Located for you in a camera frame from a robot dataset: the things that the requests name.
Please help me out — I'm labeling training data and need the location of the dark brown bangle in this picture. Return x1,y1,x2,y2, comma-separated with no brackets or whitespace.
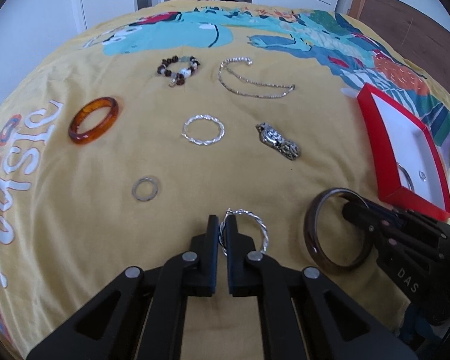
303,188,373,275

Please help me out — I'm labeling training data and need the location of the silver twisted hoop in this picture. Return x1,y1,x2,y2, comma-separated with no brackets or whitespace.
218,208,269,257

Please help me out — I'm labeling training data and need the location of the silver metal wristwatch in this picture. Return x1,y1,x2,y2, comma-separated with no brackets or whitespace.
255,122,301,161

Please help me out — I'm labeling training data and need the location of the red white jewelry box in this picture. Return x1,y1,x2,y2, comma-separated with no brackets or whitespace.
357,84,450,221

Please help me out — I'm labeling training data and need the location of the yellow patterned bedspread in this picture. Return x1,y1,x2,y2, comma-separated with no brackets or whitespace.
0,1,450,359

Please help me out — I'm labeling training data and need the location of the amber orange bangle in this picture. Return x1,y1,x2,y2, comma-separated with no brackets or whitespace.
68,97,119,145

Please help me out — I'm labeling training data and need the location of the wooden headboard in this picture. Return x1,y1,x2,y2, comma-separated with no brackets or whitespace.
349,0,450,94

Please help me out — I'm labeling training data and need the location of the small grey ring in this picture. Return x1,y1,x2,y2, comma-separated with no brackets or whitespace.
130,175,161,203

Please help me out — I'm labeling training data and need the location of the silver twisted ring bangle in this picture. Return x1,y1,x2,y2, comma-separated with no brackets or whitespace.
181,114,226,146

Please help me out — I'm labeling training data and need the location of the silver chain necklace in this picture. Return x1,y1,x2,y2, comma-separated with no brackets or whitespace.
217,56,297,99

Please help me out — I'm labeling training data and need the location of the brown white beaded bracelet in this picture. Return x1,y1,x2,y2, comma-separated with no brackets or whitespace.
156,54,203,88

